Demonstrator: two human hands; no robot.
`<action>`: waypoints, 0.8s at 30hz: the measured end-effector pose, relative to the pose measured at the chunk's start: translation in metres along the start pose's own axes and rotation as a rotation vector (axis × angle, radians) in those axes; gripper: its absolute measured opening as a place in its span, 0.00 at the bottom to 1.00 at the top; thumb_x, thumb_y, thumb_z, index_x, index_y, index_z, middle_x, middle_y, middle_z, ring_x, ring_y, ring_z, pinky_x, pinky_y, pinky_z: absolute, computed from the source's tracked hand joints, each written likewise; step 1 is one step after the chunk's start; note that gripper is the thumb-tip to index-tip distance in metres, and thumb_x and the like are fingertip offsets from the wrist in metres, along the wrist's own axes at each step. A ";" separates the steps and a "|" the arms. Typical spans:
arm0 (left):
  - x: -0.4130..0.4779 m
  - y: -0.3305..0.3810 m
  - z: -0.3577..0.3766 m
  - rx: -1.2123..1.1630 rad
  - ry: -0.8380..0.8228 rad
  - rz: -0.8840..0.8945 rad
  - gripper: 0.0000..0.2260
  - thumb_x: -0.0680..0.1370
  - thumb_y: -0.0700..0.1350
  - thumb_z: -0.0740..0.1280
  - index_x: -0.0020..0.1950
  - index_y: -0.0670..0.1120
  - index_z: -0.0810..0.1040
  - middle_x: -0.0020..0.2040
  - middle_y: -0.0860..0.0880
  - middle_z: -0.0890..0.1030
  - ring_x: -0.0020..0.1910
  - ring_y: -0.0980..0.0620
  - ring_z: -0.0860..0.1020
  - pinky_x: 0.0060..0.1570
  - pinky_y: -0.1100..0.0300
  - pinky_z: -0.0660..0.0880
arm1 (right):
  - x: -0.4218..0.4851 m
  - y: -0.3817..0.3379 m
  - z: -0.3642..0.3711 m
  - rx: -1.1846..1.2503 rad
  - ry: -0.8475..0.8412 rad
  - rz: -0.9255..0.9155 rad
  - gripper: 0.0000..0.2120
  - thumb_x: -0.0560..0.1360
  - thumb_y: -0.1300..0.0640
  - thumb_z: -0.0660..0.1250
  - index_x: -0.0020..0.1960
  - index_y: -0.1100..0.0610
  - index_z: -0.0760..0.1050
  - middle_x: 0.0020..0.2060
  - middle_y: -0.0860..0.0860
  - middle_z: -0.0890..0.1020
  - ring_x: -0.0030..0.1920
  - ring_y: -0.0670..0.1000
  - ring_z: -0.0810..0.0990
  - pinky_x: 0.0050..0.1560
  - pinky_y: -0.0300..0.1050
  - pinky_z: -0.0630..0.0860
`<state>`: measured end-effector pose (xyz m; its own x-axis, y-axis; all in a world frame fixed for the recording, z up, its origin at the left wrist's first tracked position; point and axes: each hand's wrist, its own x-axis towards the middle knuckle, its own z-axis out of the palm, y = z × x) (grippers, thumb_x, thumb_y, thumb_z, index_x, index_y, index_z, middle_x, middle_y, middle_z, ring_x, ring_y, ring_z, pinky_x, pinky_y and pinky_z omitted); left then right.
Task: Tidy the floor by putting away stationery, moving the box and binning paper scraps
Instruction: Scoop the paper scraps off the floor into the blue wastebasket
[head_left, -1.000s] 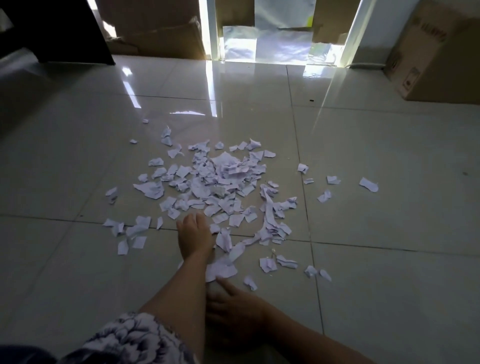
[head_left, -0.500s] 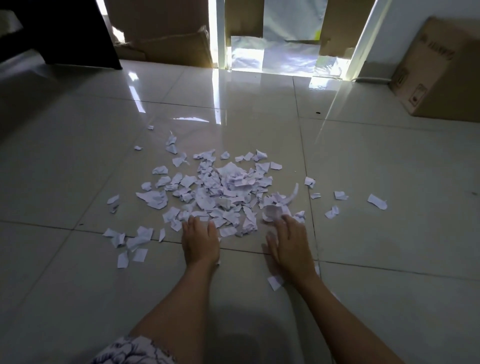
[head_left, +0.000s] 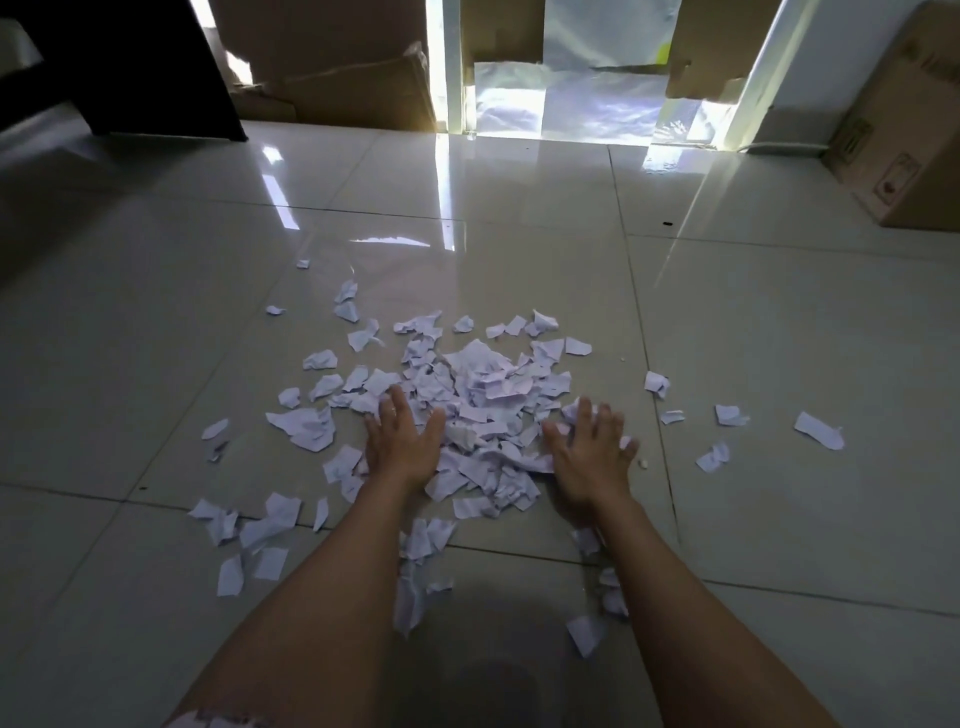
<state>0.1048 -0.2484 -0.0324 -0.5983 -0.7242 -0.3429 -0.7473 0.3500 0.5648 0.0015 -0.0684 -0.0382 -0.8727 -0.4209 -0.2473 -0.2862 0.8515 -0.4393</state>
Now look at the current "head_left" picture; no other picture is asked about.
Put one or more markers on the person's left hand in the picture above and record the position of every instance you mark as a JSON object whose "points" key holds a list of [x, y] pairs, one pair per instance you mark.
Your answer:
{"points": [[401, 450]]}

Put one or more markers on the pile of white paper scraps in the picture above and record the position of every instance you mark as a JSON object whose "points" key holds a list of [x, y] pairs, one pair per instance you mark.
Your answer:
{"points": [[487, 382]]}

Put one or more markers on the person's left forearm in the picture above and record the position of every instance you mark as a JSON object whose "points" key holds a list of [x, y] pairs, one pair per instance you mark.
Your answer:
{"points": [[315, 615]]}

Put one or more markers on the person's right forearm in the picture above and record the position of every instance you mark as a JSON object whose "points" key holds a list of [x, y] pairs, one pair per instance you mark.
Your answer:
{"points": [[705, 630]]}

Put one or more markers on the flattened brown cardboard box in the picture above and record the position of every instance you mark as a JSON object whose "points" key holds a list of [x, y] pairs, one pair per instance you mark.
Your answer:
{"points": [[330, 67]]}

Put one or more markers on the person's right hand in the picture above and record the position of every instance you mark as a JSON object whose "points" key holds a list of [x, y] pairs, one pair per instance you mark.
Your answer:
{"points": [[592, 465]]}

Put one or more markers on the brown cardboard box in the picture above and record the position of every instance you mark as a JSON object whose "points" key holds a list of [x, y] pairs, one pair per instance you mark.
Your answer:
{"points": [[907, 127], [330, 67]]}

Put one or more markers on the yellow sticky note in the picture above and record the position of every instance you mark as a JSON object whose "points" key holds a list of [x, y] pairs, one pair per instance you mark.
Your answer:
{"points": [[664, 53]]}

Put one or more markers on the brown cardboard sheet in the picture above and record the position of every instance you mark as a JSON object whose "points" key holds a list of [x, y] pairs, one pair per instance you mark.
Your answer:
{"points": [[502, 30], [720, 45]]}

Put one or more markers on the white door frame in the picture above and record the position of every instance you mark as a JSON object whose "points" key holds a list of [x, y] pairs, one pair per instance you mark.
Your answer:
{"points": [[765, 75], [452, 67]]}

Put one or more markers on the black desk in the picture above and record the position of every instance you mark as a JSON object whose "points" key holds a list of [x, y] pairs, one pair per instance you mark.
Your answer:
{"points": [[127, 67]]}

